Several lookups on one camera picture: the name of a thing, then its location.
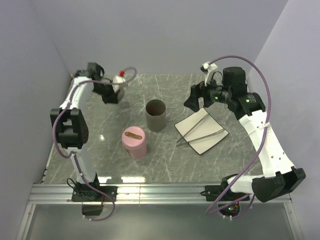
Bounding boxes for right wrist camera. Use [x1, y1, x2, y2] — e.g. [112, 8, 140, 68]
[200, 62, 218, 87]

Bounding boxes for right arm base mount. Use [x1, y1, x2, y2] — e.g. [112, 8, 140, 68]
[200, 185, 246, 218]

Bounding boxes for pink lid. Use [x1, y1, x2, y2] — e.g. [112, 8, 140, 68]
[121, 126, 146, 150]

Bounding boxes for white square plate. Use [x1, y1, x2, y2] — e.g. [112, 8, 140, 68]
[174, 107, 229, 155]

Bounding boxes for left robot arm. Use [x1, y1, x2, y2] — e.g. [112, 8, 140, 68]
[50, 62, 121, 202]

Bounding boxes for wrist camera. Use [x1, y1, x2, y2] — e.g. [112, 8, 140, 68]
[112, 75, 126, 94]
[200, 62, 218, 87]

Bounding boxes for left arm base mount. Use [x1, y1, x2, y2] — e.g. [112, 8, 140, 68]
[71, 184, 118, 216]

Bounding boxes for metal tongs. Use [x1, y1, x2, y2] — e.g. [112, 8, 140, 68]
[174, 113, 225, 145]

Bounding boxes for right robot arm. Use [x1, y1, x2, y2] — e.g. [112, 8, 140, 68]
[184, 63, 306, 203]

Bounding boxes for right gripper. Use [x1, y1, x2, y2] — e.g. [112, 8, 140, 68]
[183, 73, 232, 112]

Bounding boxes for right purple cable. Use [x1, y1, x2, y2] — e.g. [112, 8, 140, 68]
[204, 54, 271, 221]

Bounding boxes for pink cylinder container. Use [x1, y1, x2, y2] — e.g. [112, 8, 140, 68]
[124, 143, 147, 160]

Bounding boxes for grey cylinder container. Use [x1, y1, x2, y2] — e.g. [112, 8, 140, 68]
[145, 99, 167, 132]

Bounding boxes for aluminium rail frame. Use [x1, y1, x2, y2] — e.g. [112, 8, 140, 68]
[14, 74, 305, 240]

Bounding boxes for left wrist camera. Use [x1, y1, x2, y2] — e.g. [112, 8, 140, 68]
[112, 75, 126, 94]

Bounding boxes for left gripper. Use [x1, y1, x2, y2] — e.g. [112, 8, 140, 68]
[92, 79, 120, 104]

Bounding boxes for grey lid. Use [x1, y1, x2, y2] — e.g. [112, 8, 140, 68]
[117, 87, 125, 102]

